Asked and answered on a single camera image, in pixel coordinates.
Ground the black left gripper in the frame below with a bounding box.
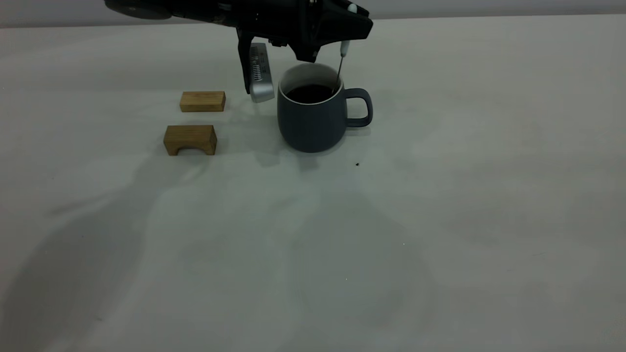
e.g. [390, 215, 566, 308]
[235, 0, 375, 63]

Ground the spoon with pale blue handle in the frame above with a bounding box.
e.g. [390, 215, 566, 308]
[333, 4, 358, 96]

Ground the dark grey ceramic mug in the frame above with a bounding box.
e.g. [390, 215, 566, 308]
[277, 64, 373, 154]

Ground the dark coffee liquid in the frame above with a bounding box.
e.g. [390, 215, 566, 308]
[286, 85, 338, 104]

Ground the flat rectangular wooden block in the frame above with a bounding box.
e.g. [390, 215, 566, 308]
[179, 91, 226, 113]

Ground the arched wooden block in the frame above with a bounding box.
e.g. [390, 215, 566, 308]
[163, 125, 218, 156]

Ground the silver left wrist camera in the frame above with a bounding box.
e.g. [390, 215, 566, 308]
[248, 43, 275, 104]

